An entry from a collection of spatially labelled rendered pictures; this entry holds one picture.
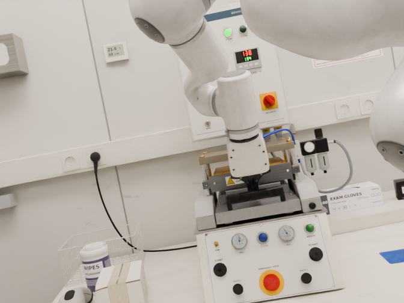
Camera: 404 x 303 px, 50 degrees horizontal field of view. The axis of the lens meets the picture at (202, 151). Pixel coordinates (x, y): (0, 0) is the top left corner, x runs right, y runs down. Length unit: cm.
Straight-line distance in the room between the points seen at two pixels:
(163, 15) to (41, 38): 128
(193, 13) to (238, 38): 82
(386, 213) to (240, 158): 69
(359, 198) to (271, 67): 59
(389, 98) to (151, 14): 33
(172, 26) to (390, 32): 29
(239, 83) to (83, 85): 92
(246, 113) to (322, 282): 45
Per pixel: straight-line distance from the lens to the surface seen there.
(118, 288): 120
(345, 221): 159
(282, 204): 114
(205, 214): 116
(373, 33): 58
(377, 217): 163
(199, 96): 107
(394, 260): 131
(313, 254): 113
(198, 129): 145
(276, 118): 145
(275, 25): 58
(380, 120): 50
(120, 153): 174
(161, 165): 178
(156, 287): 138
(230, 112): 106
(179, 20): 64
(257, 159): 111
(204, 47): 90
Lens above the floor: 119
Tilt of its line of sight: 3 degrees down
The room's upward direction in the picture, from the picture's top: 11 degrees counter-clockwise
